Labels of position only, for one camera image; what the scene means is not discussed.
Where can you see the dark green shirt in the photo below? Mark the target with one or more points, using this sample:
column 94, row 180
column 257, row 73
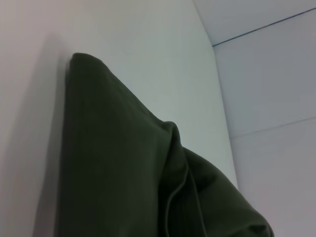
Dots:
column 123, row 160

